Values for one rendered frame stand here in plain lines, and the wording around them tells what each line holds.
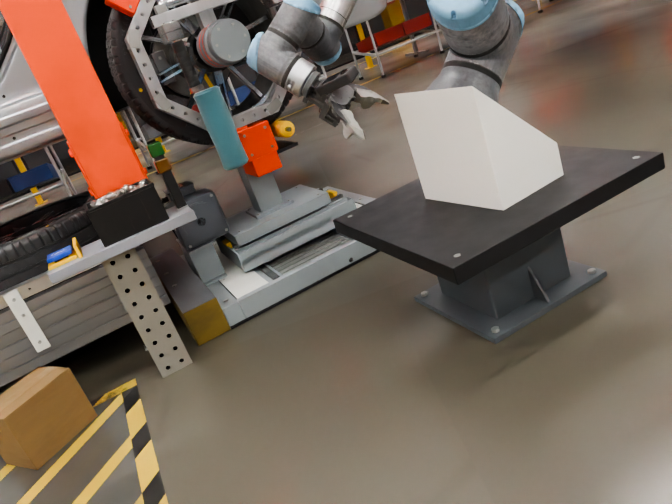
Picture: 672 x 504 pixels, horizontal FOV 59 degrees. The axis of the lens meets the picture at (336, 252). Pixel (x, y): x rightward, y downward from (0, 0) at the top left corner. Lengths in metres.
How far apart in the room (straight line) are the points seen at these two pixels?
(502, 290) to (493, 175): 0.31
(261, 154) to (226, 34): 0.42
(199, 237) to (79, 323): 0.49
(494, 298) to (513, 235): 0.28
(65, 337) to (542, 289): 1.49
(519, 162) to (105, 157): 1.22
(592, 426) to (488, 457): 0.20
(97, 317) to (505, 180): 1.39
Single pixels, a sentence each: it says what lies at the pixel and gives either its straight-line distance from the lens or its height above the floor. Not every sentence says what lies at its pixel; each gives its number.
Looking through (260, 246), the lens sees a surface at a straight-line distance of 2.21.
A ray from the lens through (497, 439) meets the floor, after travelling 1.24.
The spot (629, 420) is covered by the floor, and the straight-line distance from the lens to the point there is 1.24.
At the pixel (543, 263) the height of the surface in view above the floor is 0.09.
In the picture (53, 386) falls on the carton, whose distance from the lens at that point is 1.88.
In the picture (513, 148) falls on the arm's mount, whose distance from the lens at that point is 1.42.
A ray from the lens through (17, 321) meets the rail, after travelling 2.15.
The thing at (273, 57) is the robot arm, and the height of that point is 0.77.
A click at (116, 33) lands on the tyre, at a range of 2.15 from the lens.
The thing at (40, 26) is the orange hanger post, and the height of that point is 1.06.
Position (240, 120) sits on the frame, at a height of 0.60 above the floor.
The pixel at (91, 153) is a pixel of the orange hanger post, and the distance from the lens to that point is 1.97.
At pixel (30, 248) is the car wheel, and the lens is 2.20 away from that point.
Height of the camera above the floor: 0.82
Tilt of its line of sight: 21 degrees down
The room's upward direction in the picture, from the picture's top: 20 degrees counter-clockwise
